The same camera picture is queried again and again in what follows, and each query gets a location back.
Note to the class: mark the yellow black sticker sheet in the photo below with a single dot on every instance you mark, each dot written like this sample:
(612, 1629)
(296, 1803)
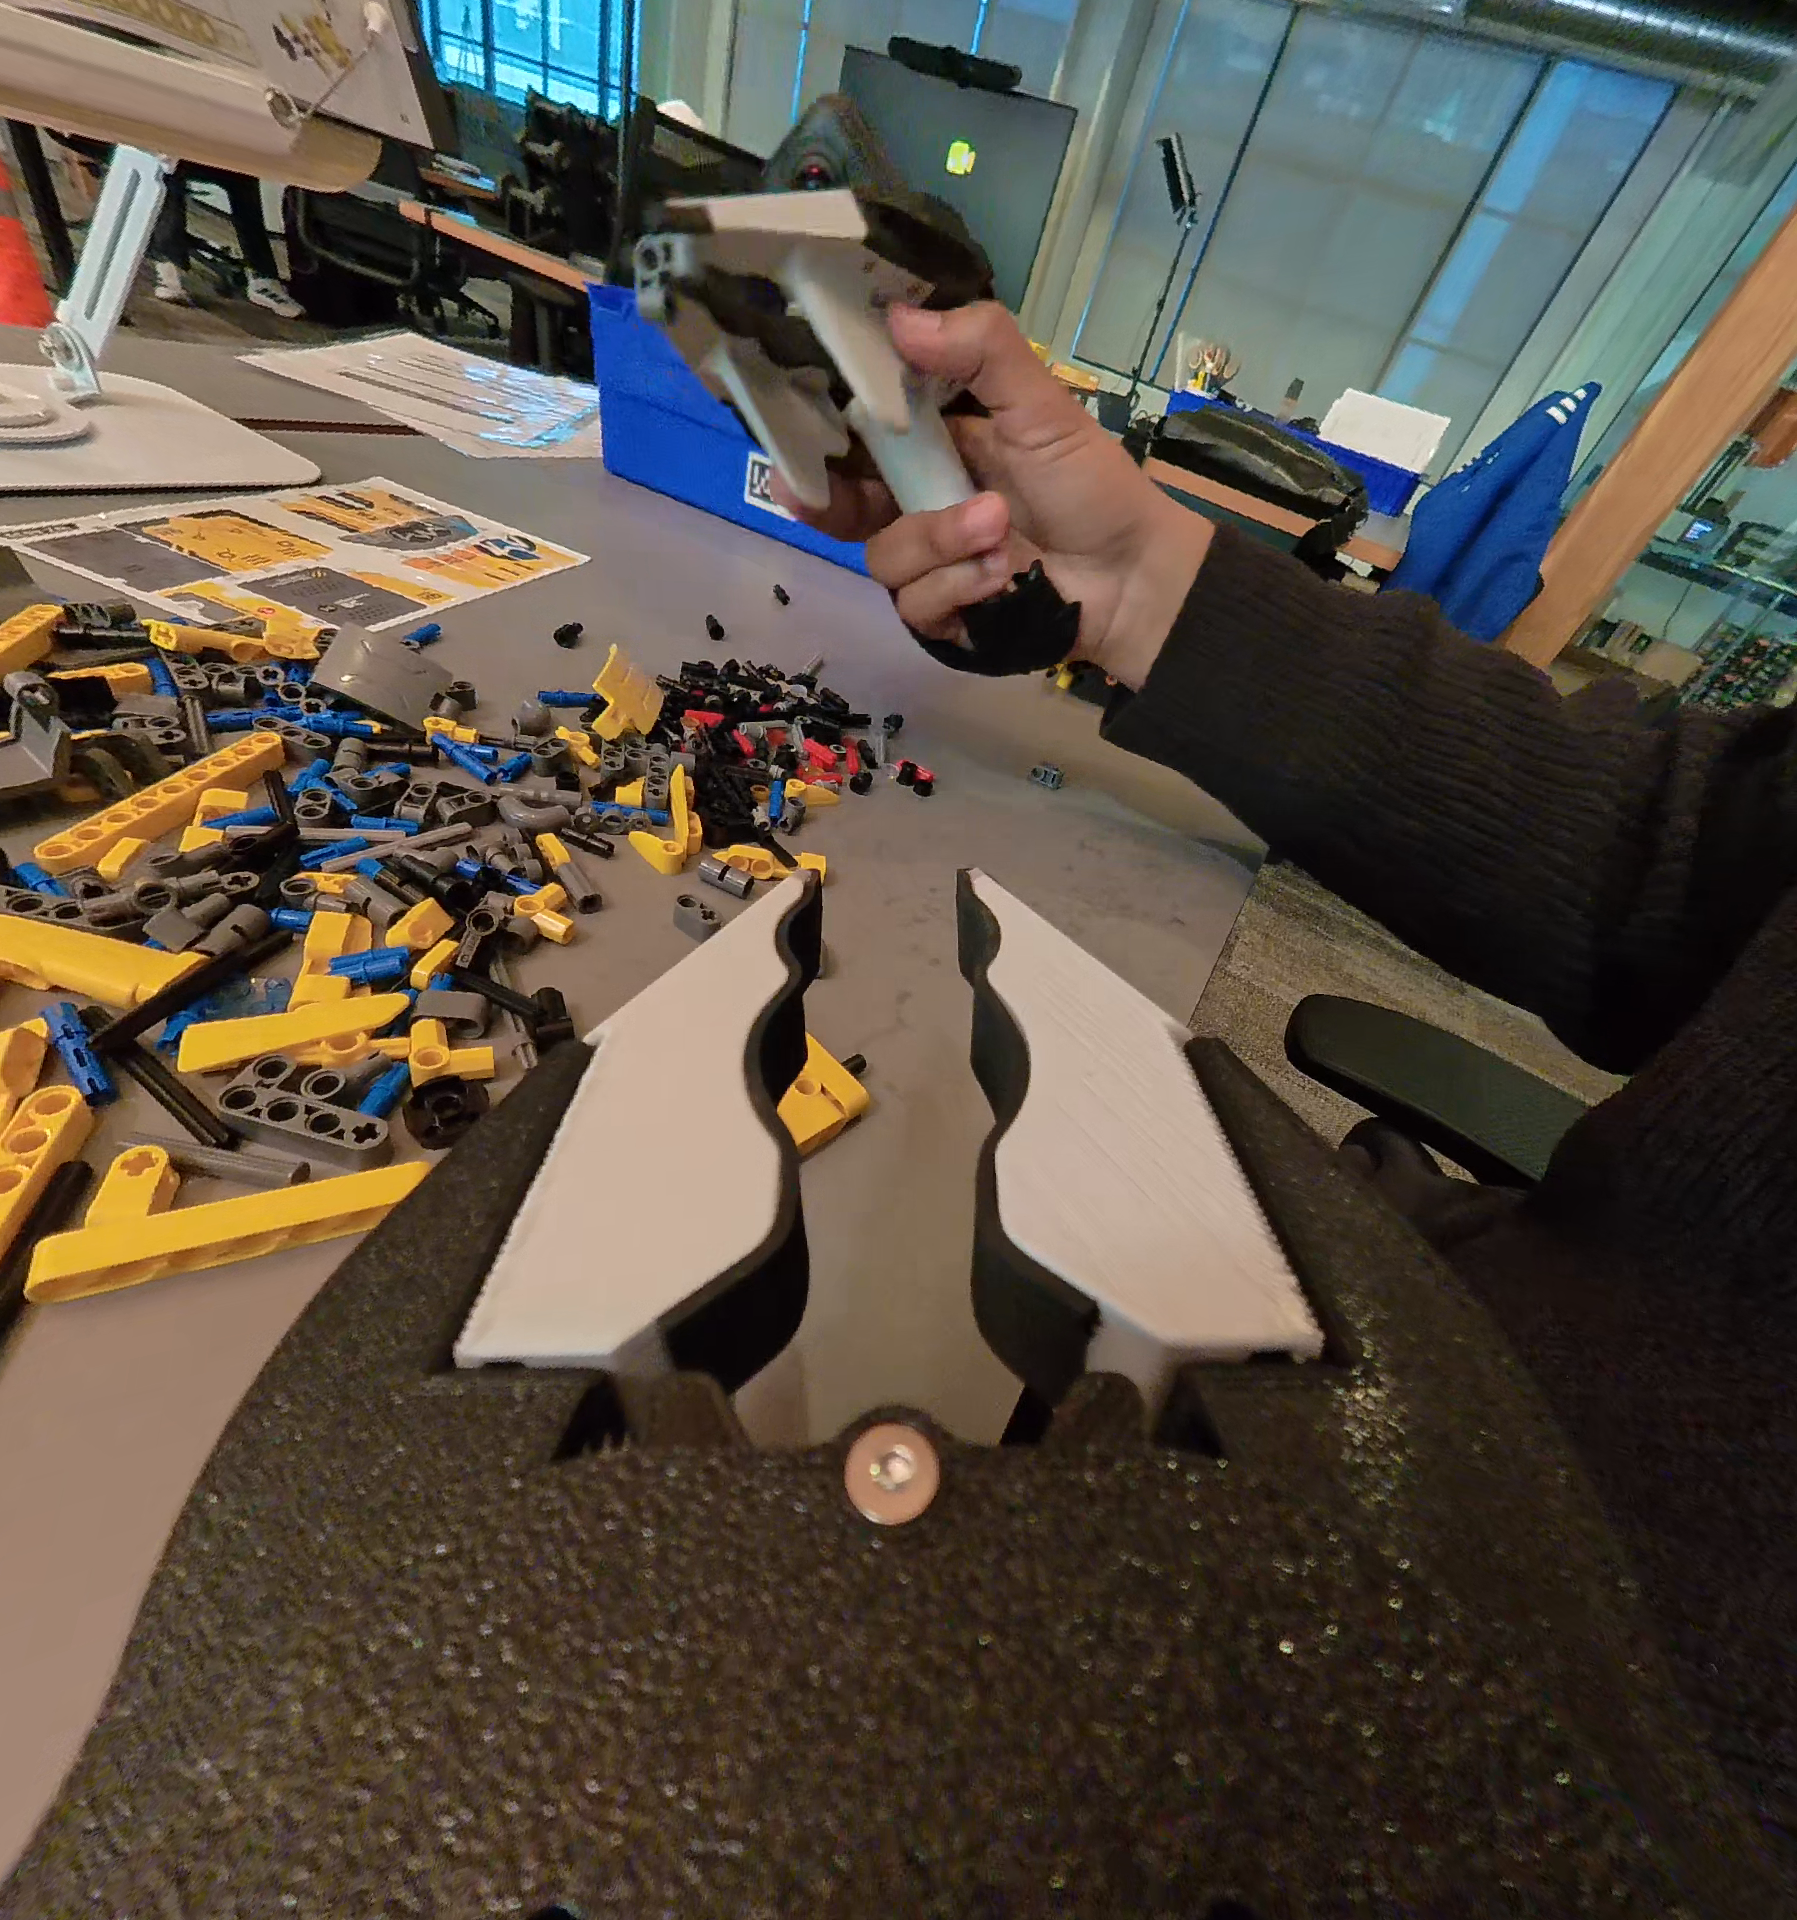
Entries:
(282, 548)

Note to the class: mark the black light stand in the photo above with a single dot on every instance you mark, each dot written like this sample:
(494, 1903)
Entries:
(1176, 181)

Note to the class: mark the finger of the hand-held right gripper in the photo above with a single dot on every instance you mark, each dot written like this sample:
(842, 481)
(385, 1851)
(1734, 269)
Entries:
(776, 220)
(765, 332)

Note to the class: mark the blue striped cloth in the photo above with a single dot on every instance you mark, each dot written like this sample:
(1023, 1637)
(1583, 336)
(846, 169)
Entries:
(1502, 508)

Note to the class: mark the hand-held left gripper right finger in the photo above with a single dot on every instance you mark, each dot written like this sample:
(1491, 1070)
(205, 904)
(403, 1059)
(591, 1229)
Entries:
(1125, 1187)

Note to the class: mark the black display screen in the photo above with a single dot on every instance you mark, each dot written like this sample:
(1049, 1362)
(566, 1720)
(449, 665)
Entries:
(1026, 209)

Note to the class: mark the dark grey panel piece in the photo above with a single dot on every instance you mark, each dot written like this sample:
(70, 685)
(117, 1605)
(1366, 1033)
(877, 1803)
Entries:
(385, 674)

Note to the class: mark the large yellow curved panel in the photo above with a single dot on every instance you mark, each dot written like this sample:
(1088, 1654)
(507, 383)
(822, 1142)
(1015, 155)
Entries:
(630, 697)

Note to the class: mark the yellow flat panel piece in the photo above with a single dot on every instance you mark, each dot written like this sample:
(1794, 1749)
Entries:
(825, 1092)

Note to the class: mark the black chair armrest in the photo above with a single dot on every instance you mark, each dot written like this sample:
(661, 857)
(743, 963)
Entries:
(1438, 1082)

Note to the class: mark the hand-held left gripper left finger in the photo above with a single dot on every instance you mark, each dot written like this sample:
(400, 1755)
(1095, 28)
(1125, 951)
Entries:
(642, 1187)

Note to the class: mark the white box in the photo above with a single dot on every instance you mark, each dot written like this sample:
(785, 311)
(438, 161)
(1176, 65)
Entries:
(1387, 428)

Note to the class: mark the white instruction paper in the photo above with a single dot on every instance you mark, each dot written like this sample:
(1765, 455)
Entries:
(434, 391)

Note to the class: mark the person's right hand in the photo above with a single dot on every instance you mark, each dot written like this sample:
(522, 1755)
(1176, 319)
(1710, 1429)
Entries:
(1049, 495)

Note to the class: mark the pile of toy building pieces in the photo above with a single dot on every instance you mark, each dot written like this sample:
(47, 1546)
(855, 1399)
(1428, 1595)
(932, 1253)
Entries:
(315, 897)

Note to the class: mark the wooden beam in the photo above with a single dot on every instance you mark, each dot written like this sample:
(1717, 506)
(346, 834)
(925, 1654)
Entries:
(1676, 421)

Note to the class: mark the black bag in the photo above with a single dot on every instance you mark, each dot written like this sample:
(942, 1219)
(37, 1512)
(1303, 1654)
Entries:
(1256, 455)

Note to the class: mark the blue plastic bin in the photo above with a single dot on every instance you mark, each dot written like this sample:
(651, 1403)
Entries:
(674, 421)

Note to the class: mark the wooden side desk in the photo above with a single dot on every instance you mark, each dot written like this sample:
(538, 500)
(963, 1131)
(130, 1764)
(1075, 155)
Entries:
(1377, 552)

